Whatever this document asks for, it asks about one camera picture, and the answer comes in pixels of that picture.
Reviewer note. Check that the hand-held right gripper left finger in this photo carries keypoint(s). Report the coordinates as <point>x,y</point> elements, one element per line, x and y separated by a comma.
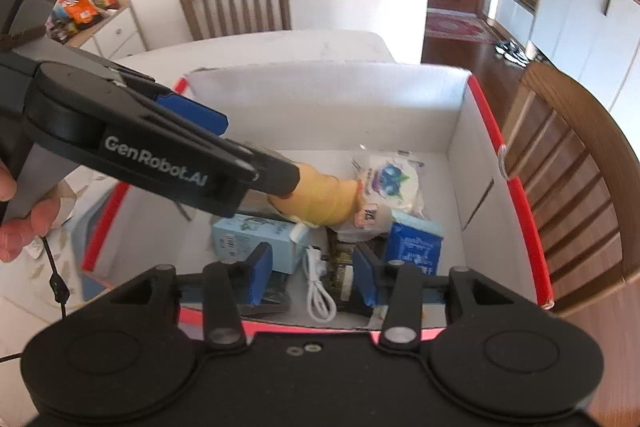
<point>261,274</point>

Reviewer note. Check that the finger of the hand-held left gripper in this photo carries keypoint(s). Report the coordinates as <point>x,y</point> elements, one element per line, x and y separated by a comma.
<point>195,112</point>
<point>281,179</point>

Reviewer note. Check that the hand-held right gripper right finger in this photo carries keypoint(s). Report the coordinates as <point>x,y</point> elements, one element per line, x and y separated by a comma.
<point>367,277</point>

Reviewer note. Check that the light blue carton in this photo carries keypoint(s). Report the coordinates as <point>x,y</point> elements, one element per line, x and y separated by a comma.
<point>255,239</point>

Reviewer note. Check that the yellow bread roll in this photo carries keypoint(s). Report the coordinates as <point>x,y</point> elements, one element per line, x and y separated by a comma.
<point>325,199</point>

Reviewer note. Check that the dark blue snack packet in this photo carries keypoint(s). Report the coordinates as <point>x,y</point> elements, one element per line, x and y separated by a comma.
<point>415,249</point>

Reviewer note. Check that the red cardboard box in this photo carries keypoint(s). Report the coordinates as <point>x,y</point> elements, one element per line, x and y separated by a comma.
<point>320,107</point>

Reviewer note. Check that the blueberry bread packet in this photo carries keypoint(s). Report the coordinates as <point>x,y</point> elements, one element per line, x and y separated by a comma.
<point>392,182</point>

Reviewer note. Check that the person's left hand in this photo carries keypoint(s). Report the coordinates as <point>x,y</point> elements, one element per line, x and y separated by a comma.
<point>25,234</point>

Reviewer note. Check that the white sideboard with wooden top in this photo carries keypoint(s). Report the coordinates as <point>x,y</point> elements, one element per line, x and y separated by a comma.
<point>117,32</point>

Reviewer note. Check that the orange snack bag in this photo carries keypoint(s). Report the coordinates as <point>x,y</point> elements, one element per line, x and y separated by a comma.
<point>79,4</point>

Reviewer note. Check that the patterned red rug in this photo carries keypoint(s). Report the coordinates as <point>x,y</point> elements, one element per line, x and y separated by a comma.
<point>460,27</point>

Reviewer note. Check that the pair of dark shoes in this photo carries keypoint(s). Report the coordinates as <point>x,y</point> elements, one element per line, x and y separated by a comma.
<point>512,53</point>

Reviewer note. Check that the grey hallway cabinet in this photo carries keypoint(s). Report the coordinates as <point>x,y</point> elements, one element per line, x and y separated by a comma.
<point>585,22</point>

